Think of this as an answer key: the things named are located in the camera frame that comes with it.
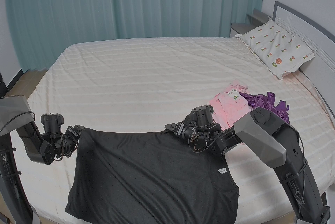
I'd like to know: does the white printed garment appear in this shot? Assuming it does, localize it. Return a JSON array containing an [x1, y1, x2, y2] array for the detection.
[[227, 89, 241, 100]]

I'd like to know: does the bed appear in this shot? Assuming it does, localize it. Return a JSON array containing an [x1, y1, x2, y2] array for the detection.
[[26, 1, 335, 218]]

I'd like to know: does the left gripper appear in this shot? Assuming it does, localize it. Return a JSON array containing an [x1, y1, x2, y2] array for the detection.
[[61, 125, 81, 151]]

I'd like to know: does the purple satin garment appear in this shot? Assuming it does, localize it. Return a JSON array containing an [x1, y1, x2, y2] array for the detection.
[[239, 91, 291, 124]]

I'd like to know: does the grey bedside table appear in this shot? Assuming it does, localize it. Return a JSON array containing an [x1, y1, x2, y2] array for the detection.
[[230, 8, 270, 38]]

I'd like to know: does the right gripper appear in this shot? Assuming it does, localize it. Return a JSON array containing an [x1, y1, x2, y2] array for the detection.
[[175, 122, 197, 140]]

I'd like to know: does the white printed pillow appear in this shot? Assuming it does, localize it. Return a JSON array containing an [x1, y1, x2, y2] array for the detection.
[[237, 19, 316, 80]]

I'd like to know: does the black cable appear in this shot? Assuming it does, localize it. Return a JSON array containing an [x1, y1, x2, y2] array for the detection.
[[51, 139, 77, 161], [189, 135, 211, 153]]

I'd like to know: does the pink frilled garment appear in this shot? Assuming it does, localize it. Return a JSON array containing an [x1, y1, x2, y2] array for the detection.
[[226, 81, 252, 93]]

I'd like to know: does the black T-shirt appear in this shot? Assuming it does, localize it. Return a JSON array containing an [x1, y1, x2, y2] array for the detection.
[[65, 127, 240, 222]]

